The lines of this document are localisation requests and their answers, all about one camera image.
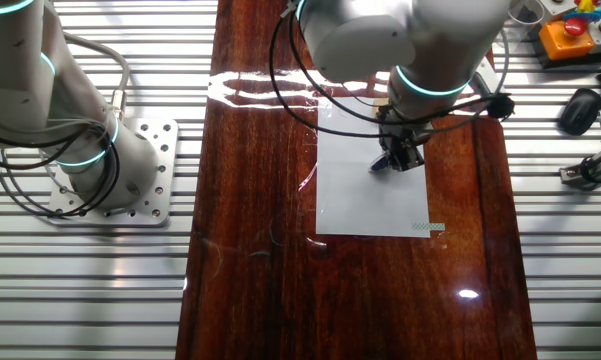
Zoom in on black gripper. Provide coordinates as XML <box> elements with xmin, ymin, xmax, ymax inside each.
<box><xmin>378</xmin><ymin>105</ymin><xmax>434</xmax><ymax>173</ymax></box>

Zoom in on white paper sheet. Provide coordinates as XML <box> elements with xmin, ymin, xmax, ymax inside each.
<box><xmin>314</xmin><ymin>95</ymin><xmax>432</xmax><ymax>239</ymax></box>

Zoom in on black computer mouse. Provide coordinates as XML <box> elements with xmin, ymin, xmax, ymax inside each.
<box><xmin>558</xmin><ymin>88</ymin><xmax>601</xmax><ymax>137</ymax></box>

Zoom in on orange emergency stop box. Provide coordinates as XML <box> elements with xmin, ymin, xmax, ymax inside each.
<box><xmin>538</xmin><ymin>18</ymin><xmax>596</xmax><ymax>62</ymax></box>

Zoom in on yellow and blue toy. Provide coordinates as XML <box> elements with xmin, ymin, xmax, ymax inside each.
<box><xmin>562</xmin><ymin>0</ymin><xmax>601</xmax><ymax>24</ymax></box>

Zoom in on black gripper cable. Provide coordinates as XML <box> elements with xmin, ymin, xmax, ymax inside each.
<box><xmin>268</xmin><ymin>0</ymin><xmax>516</xmax><ymax>139</ymax></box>

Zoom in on white cable tie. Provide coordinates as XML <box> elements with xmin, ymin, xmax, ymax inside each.
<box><xmin>279</xmin><ymin>0</ymin><xmax>301</xmax><ymax>20</ymax></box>

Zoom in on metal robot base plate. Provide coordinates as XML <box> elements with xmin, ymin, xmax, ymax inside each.
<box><xmin>46</xmin><ymin>117</ymin><xmax>180</xmax><ymax>229</ymax></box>

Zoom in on black base cable bundle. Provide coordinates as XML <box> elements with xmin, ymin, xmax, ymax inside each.
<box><xmin>0</xmin><ymin>112</ymin><xmax>122</xmax><ymax>220</ymax></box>

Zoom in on grey base cable with connector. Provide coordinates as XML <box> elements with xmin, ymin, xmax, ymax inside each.
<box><xmin>62</xmin><ymin>31</ymin><xmax>131</xmax><ymax>121</ymax></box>

